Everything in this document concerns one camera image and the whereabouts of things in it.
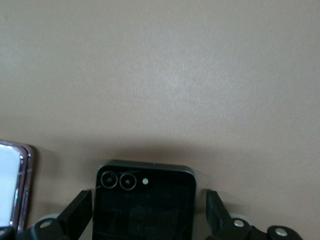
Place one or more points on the black flip phone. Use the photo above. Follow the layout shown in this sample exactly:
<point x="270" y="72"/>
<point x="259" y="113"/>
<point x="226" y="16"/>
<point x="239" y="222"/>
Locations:
<point x="150" y="207"/>

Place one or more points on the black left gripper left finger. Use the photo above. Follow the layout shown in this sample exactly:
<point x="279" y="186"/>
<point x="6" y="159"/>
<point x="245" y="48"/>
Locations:
<point x="72" y="215"/>

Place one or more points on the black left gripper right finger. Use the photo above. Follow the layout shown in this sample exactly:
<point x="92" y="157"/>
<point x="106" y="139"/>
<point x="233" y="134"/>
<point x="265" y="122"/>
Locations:
<point x="220" y="220"/>

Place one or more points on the lilac flip phone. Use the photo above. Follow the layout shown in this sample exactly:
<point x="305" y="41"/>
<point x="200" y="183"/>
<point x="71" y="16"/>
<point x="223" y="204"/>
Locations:
<point x="10" y="180"/>

